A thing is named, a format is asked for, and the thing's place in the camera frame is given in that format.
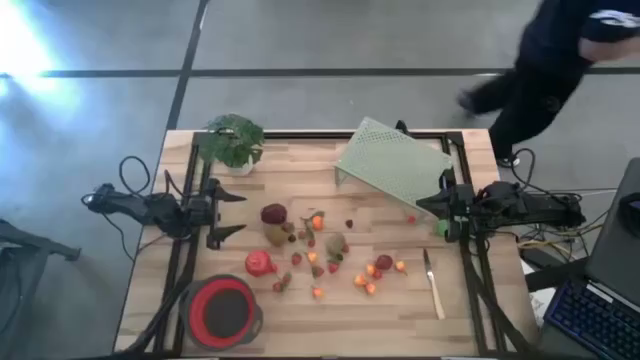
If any grey laptop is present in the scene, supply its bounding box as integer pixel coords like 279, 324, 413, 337
542, 157, 640, 360

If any white paper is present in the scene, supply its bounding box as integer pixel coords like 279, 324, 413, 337
528, 287, 551, 326

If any green perforated metal shelf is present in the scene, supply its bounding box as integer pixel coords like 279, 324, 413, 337
333, 116, 454, 221

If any large red toy apple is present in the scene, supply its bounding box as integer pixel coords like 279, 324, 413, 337
244, 249, 274, 279

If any dark red toy apple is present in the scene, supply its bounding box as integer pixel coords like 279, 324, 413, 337
259, 202, 289, 226

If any green plant in white pot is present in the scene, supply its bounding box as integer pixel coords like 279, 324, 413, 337
196, 113, 266, 177

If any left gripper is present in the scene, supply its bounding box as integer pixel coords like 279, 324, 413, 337
187, 177, 248, 252

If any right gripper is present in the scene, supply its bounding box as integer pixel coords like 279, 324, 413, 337
415, 183, 479, 244

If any person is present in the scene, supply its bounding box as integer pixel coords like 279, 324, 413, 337
456, 0, 640, 169

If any small black device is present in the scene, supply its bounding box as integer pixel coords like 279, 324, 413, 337
618, 192, 640, 237

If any black power brick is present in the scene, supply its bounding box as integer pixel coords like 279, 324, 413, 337
519, 247, 554, 270

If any red colander with grey rim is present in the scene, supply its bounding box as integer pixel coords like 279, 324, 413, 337
178, 273, 265, 351

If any knife with cream handle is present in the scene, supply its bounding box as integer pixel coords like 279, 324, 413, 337
422, 248, 447, 321

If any orange toy mandarin with leaves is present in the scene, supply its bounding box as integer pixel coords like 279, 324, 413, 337
299, 209, 326, 242

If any yellow cable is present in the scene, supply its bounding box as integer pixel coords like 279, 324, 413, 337
517, 223, 606, 250

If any black metal stand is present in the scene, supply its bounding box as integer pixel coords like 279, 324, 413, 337
0, 218, 82, 360

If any black metal table frame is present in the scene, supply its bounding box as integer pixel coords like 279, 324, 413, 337
113, 130, 539, 359

